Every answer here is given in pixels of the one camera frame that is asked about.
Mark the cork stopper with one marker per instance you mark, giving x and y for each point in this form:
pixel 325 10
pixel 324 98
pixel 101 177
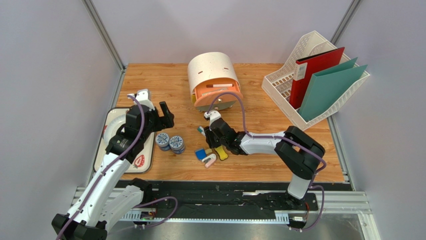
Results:
pixel 208 151

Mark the strawberry pattern tray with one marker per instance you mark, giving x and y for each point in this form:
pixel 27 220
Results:
pixel 143 160

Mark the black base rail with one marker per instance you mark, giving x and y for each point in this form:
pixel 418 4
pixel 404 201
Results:
pixel 227 200

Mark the blue patterned tape roll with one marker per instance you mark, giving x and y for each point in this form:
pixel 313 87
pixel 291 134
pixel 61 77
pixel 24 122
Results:
pixel 177 144
pixel 163 141

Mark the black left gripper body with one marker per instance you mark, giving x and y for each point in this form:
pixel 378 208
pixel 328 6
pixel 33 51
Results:
pixel 155 122

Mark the white brown marker pen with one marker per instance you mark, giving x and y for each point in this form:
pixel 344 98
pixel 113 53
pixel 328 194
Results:
pixel 226 85

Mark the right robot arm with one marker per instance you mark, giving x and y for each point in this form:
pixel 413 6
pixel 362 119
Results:
pixel 300 153

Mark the white teal marker pen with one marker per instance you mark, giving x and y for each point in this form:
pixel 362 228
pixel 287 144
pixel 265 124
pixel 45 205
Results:
pixel 201 130

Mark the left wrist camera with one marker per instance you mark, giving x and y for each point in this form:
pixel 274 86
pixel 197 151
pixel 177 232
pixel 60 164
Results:
pixel 143 97

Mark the red file folder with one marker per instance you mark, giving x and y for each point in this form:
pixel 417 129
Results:
pixel 306 67

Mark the white paper plate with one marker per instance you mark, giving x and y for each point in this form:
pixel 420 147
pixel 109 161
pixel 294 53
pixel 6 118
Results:
pixel 111 126

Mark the white plastic file rack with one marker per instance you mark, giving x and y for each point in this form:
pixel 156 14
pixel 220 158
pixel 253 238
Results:
pixel 278 84

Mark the teal file folder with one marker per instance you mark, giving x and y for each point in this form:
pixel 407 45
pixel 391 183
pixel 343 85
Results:
pixel 327 86

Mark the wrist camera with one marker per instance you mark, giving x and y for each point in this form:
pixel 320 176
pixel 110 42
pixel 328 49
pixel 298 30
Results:
pixel 143 97
pixel 211 116

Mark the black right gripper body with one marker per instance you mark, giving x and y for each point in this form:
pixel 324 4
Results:
pixel 216 137

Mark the blue grey lint roller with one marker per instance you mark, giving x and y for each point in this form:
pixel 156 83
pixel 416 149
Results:
pixel 200 154

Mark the yellow bone-shaped eraser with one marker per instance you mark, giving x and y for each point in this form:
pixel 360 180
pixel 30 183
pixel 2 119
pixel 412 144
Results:
pixel 221 153

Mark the round drawer storage box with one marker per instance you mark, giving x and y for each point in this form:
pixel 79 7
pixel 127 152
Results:
pixel 212 68

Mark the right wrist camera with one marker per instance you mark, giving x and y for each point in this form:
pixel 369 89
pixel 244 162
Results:
pixel 211 116

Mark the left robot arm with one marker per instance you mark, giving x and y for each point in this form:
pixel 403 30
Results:
pixel 92 217

